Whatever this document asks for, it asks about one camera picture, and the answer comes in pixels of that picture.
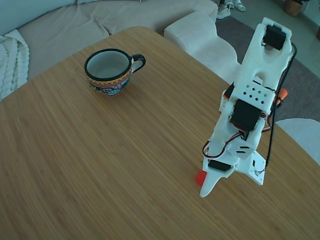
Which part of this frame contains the red bottle cap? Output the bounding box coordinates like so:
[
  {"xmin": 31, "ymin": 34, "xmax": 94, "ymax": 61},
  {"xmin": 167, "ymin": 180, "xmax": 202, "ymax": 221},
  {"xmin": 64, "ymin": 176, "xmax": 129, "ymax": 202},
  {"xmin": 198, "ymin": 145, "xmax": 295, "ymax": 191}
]
[{"xmin": 194, "ymin": 170, "xmax": 207, "ymax": 187}]

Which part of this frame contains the patterned ceramic cup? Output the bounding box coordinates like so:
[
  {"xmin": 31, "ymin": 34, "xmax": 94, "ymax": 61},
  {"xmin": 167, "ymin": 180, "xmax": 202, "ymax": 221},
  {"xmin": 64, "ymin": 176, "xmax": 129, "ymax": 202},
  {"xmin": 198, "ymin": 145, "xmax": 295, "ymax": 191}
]
[{"xmin": 84, "ymin": 48, "xmax": 147, "ymax": 97}]

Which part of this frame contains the white round stool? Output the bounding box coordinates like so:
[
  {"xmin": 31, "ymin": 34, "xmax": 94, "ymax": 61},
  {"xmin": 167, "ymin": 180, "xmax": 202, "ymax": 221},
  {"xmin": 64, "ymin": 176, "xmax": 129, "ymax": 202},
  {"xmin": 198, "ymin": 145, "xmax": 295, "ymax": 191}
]
[{"xmin": 274, "ymin": 117, "xmax": 320, "ymax": 167}]

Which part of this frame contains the grey rug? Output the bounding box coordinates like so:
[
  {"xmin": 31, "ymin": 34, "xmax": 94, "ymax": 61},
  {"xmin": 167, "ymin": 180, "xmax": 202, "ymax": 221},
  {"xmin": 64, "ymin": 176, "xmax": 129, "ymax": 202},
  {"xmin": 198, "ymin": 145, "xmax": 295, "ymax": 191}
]
[{"xmin": 214, "ymin": 16, "xmax": 320, "ymax": 123}]

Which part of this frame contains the white sneaker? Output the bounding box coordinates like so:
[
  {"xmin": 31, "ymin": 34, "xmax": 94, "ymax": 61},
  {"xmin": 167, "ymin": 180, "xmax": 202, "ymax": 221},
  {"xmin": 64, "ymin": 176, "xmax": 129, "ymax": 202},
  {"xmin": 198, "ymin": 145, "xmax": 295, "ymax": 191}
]
[
  {"xmin": 216, "ymin": 0, "xmax": 232, "ymax": 20},
  {"xmin": 231, "ymin": 0, "xmax": 247, "ymax": 12}
]

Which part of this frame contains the wicker basket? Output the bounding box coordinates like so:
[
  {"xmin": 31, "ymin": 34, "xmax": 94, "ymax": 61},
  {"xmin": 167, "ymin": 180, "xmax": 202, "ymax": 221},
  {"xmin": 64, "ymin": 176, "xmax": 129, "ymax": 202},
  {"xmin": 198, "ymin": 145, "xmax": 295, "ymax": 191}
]
[{"xmin": 283, "ymin": 0, "xmax": 309, "ymax": 18}]

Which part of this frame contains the beige sofa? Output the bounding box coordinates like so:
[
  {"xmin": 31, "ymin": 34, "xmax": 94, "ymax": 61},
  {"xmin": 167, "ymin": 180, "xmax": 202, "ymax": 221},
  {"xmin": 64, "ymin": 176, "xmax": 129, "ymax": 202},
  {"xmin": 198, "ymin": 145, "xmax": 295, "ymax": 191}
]
[{"xmin": 0, "ymin": 0, "xmax": 219, "ymax": 82}]

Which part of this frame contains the white knitted blanket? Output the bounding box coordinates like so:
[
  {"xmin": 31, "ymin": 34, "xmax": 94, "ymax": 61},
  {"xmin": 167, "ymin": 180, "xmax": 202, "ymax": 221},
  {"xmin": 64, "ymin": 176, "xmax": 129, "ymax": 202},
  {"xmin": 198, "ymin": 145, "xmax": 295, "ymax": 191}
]
[{"xmin": 0, "ymin": 29, "xmax": 31, "ymax": 101}]

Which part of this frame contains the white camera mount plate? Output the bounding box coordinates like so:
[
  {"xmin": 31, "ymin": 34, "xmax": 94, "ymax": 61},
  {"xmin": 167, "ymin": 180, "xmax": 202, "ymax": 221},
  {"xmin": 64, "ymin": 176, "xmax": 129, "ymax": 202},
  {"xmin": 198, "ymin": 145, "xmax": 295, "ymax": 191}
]
[{"xmin": 236, "ymin": 149, "xmax": 266, "ymax": 186}]

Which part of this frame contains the black camera cable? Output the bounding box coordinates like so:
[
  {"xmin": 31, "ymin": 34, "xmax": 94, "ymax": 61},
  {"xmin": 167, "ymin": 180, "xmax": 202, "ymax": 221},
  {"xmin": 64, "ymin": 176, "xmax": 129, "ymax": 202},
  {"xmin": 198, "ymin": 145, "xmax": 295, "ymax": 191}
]
[{"xmin": 264, "ymin": 43, "xmax": 298, "ymax": 168}]

